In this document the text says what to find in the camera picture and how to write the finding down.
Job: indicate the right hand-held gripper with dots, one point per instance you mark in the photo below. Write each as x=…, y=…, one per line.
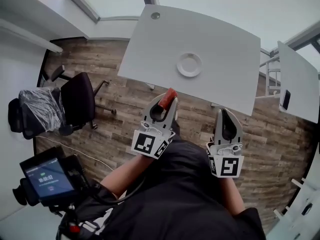
x=228, y=165

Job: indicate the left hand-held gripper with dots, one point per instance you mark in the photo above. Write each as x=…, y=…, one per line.
x=145, y=142

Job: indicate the red piece of meat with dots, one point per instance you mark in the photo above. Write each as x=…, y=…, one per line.
x=168, y=98

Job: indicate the white round plate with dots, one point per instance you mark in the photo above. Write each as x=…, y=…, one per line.
x=189, y=65

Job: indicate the person's right forearm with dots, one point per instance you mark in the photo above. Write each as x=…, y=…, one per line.
x=232, y=196

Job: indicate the person's left forearm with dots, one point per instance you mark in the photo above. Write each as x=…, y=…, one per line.
x=125, y=174

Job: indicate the black smartphone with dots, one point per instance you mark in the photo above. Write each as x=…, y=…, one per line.
x=285, y=99

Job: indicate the black office chair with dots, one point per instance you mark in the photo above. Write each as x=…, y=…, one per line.
x=77, y=99

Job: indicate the person's black clothing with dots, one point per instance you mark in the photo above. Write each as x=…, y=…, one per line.
x=180, y=199

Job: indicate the round grey table grommet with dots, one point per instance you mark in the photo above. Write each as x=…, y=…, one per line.
x=155, y=15

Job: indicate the white rack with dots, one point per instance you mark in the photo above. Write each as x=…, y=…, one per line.
x=300, y=204

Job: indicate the small black object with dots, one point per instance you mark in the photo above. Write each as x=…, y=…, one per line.
x=306, y=209

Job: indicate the white metal table frame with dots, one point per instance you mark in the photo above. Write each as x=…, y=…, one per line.
x=271, y=71

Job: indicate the black screen device on mount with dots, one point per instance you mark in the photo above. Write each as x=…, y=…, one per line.
x=48, y=179

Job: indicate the grey window frame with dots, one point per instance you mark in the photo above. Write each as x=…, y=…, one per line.
x=82, y=2

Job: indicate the white wall ledge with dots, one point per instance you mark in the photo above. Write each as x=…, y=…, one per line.
x=30, y=37

